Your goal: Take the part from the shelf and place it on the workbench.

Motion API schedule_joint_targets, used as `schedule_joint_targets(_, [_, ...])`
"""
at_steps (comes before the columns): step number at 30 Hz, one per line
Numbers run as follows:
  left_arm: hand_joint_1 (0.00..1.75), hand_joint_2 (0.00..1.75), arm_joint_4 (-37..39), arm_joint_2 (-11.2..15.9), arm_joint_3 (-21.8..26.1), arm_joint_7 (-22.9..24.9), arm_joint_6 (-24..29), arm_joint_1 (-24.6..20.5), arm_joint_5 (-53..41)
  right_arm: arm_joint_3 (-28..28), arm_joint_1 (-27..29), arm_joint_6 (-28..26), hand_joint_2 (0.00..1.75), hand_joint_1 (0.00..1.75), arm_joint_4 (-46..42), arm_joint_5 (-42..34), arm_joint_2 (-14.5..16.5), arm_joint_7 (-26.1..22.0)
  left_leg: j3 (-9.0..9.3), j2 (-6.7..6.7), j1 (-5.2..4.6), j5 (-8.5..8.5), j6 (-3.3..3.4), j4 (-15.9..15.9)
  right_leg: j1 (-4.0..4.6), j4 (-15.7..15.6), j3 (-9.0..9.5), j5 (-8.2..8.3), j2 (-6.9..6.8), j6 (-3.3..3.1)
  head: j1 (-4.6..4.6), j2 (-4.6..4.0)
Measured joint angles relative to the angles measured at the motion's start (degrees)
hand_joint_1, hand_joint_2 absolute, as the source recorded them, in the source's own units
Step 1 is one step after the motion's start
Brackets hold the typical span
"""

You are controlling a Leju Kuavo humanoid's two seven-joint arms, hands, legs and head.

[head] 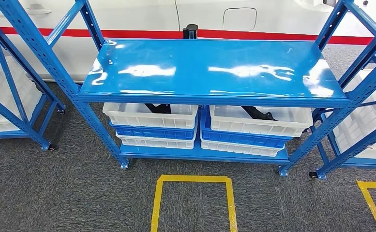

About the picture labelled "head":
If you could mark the black plastic part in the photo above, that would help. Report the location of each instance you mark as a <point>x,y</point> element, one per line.
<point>159,109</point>
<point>258,113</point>

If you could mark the blue metal shelf rack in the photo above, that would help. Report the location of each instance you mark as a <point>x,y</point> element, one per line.
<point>351,150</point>
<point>207,70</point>
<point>11,117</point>

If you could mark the yellow floor tape square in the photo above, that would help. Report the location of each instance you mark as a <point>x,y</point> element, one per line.
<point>369,201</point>
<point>155,205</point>

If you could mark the white car fuel flap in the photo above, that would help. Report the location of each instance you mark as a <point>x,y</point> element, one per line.
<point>239,19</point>

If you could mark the white car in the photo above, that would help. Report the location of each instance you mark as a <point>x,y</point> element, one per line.
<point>127,12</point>

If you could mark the black stanchion post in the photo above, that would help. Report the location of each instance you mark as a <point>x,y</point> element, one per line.
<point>191,31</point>

